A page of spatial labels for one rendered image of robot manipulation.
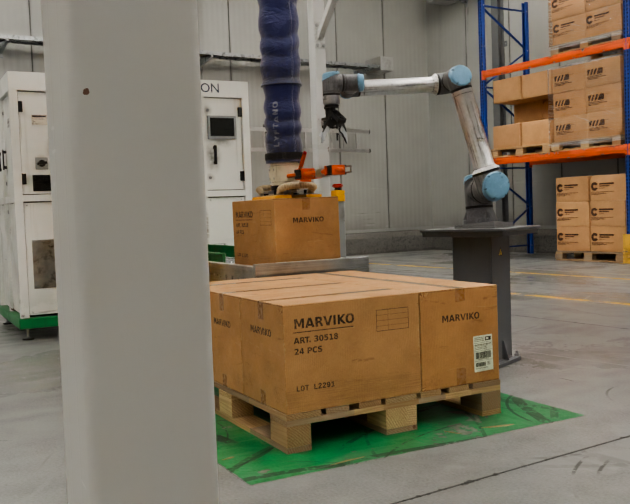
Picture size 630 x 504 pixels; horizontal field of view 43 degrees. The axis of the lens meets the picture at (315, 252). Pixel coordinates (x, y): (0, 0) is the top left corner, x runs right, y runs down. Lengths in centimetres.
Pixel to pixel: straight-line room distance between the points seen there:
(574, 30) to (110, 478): 1190
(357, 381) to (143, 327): 241
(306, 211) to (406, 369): 149
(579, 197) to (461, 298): 899
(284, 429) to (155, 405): 228
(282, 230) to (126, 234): 367
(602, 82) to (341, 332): 934
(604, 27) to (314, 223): 820
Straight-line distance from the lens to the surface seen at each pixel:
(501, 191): 436
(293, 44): 472
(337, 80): 423
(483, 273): 446
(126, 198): 73
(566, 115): 1237
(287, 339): 294
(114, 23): 74
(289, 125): 463
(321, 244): 448
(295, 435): 302
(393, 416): 322
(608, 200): 1196
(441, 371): 332
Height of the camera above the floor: 88
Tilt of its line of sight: 3 degrees down
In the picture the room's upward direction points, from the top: 2 degrees counter-clockwise
